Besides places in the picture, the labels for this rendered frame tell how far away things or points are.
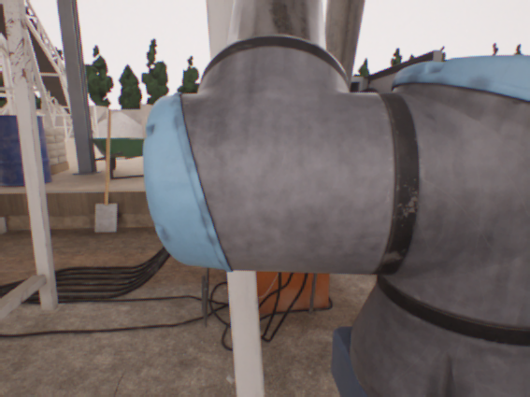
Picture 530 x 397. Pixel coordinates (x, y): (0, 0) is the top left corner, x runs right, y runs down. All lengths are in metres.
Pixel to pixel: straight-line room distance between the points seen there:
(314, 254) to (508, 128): 0.14
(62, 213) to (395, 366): 3.85
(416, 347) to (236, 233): 0.17
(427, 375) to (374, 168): 0.17
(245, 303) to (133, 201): 2.97
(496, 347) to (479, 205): 0.10
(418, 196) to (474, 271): 0.07
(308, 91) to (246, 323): 0.67
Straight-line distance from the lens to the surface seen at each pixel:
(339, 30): 0.81
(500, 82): 0.24
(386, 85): 1.11
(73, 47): 5.83
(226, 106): 0.23
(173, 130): 0.22
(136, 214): 3.70
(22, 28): 2.08
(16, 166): 4.98
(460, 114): 0.24
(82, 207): 3.89
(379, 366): 0.31
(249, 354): 0.86
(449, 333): 0.28
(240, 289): 0.79
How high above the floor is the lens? 1.07
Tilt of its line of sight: 13 degrees down
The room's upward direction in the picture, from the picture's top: straight up
